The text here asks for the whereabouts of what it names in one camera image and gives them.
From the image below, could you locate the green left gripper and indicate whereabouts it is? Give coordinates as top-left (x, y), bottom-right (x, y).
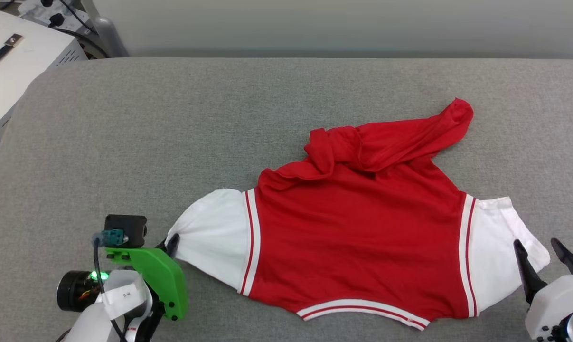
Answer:
top-left (104, 233), bottom-right (189, 322)

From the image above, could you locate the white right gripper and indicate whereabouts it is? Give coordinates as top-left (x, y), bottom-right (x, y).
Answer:
top-left (513, 237), bottom-right (573, 341)

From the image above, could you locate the red and white basketball jersey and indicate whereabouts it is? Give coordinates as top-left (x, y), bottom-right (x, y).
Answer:
top-left (165, 98), bottom-right (551, 331)

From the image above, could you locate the white equipment box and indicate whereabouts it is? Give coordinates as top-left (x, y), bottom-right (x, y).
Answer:
top-left (0, 10), bottom-right (88, 158)

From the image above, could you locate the white power strip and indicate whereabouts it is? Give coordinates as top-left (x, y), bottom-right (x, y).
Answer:
top-left (18, 0), bottom-right (95, 30)

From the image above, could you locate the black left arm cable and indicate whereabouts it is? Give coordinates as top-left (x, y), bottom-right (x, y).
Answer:
top-left (91, 229), bottom-right (128, 342)

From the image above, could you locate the grey metal partition post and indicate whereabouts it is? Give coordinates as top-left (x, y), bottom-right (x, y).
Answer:
top-left (79, 0), bottom-right (128, 58)

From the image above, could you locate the black floor cable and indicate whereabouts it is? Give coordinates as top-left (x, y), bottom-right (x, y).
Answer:
top-left (54, 28), bottom-right (110, 59)

